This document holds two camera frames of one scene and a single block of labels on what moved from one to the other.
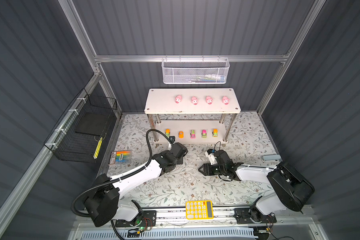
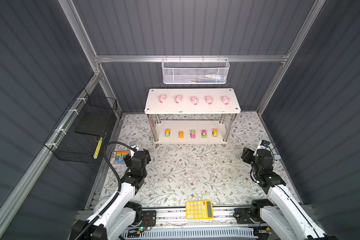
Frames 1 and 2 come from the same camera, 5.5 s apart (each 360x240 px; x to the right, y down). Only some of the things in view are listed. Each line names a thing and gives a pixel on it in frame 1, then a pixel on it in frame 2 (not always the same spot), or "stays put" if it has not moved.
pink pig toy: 194,100 stays put
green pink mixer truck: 204,133 stays put
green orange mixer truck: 168,132 stays put
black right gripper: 207,168 -> 247,154
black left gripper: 181,162 -> 127,161
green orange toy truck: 215,132 stays put
